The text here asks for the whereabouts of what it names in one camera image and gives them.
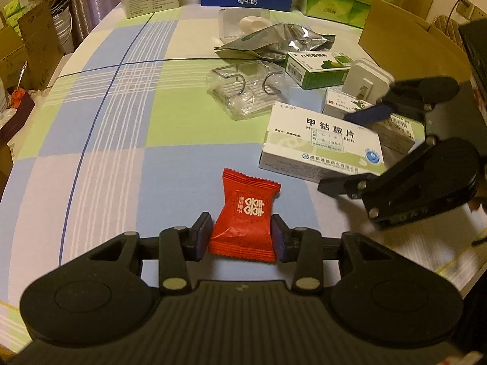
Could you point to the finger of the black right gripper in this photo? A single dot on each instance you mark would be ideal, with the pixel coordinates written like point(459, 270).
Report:
point(356, 185)
point(412, 99)

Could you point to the cardboard boxes beside table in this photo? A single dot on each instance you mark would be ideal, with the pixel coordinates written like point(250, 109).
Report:
point(30, 48)

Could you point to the large white medicine box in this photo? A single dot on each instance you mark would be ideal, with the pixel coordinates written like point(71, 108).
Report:
point(311, 146)

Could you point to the silver green foil pouch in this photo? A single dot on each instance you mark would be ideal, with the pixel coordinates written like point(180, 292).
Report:
point(273, 43)

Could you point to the clear box with white roll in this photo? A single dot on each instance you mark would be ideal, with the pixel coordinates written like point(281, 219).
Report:
point(235, 23)

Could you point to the red candy packet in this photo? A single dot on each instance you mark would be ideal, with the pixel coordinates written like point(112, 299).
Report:
point(243, 227)

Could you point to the wall power socket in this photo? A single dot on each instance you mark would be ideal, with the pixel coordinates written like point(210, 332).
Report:
point(470, 11)

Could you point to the brown cardboard box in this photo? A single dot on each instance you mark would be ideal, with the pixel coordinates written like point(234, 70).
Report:
point(408, 47)

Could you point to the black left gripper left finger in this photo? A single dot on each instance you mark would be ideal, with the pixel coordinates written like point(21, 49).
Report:
point(179, 245)

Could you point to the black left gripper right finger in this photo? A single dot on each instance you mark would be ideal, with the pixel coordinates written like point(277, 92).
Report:
point(302, 246)

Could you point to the small white medicine box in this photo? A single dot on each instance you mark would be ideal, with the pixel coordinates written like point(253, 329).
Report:
point(394, 131)

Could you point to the clear plastic tray with hooks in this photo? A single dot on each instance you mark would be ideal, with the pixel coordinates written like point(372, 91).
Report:
point(249, 88)

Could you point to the checked tablecloth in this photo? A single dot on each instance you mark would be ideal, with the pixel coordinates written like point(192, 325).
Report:
point(131, 139)

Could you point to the white square adapter box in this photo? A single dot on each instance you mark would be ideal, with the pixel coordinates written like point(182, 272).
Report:
point(366, 81)

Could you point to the green white medicine box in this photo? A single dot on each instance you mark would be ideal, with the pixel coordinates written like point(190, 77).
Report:
point(317, 69)

